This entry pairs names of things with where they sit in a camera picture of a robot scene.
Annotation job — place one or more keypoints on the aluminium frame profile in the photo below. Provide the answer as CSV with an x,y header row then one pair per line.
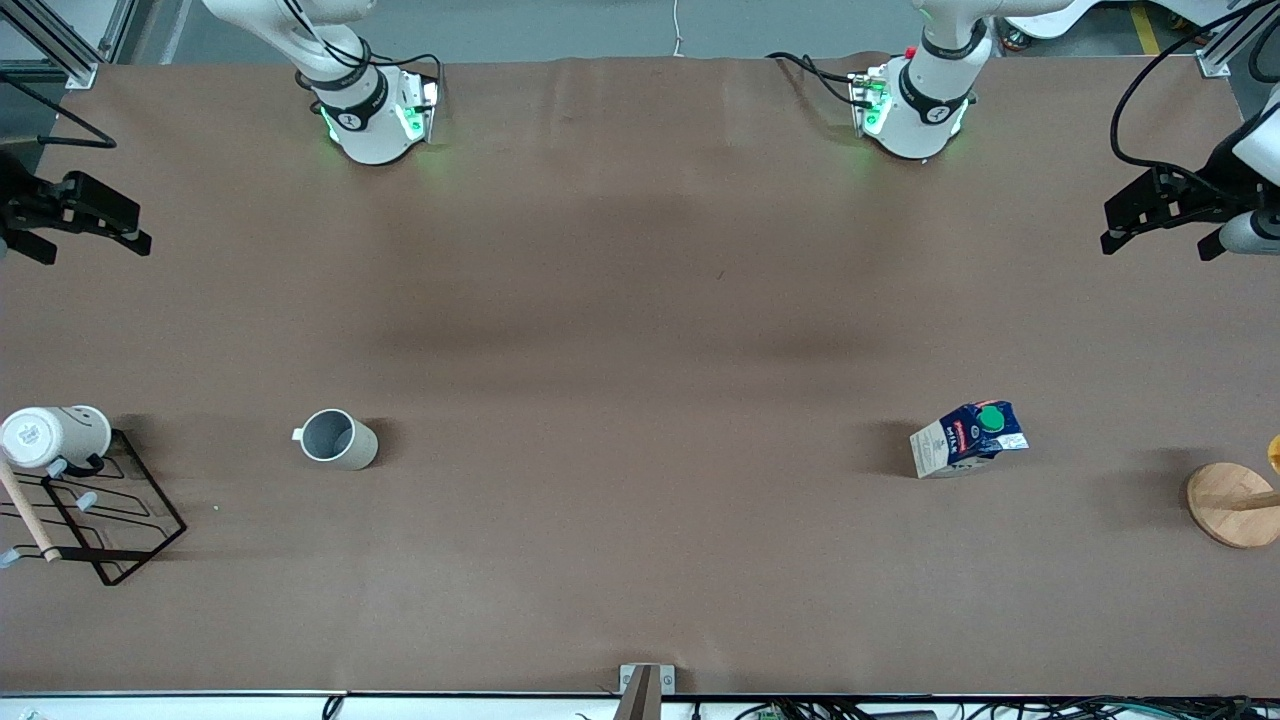
x,y
70,50
1225,55

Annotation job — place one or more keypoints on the brown table cover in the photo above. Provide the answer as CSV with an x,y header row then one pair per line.
x,y
640,550

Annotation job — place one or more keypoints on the grey cup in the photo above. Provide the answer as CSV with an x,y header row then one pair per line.
x,y
345,445

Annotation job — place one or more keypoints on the white mug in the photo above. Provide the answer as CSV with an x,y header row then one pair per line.
x,y
70,430

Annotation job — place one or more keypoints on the white table edge rail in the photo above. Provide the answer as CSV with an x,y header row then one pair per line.
x,y
200,708

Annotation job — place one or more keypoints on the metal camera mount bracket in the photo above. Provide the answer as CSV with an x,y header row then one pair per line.
x,y
645,695

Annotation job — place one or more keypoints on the round wooden stand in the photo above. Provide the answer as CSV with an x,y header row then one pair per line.
x,y
1225,515

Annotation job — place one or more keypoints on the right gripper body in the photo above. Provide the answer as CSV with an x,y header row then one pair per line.
x,y
22,198

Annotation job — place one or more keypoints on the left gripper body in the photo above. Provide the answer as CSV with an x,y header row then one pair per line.
x,y
1203,187

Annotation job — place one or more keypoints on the silver base connector plate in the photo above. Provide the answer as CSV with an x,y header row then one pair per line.
x,y
865,95
425,105

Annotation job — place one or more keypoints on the blue white milk carton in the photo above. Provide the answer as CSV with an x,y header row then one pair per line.
x,y
965,445

